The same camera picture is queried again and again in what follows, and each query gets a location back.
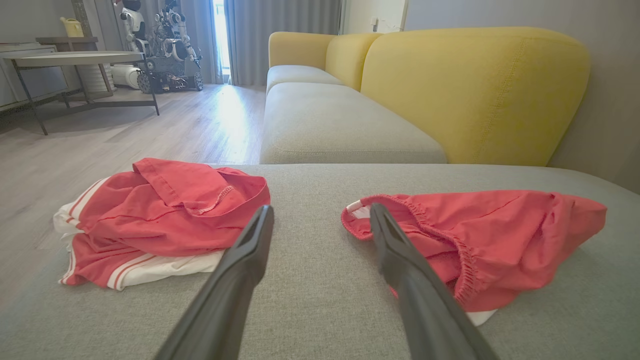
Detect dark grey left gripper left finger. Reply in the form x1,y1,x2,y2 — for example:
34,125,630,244
154,204,275,360

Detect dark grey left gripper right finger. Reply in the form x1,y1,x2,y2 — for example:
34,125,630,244
370,202,501,360

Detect red shirt with white stripes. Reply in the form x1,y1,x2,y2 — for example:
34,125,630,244
52,157,272,292

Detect red shorts with white trim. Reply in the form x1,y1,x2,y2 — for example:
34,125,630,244
341,189,608,327

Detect small grey sofa seat cushion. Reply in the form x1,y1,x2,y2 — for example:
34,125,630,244
266,65,346,93

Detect wide yellow sofa backrest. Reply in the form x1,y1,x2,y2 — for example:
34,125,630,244
360,26,592,167

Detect white wheeled robot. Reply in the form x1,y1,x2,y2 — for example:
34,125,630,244
137,0,205,95

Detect yellow sofa armrest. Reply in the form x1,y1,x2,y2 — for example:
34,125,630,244
268,31,337,71

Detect narrow yellow sofa backrest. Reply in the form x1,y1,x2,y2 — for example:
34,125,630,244
325,32,383,92

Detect narrow grey curtain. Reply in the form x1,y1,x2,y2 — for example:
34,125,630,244
177,0,223,85

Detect wide grey curtain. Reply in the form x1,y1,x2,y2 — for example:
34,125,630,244
225,0,343,87

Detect round table with black legs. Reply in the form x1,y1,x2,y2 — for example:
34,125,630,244
4,50,161,137

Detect white and black humanoid robot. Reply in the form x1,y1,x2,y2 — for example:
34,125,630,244
114,0,151,56

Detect white low cabinet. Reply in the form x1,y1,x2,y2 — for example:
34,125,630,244
0,42,71,108

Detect wooden side table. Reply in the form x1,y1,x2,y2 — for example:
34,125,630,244
36,36,117,101

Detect yellow watering can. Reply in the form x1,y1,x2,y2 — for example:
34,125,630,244
60,16,85,38

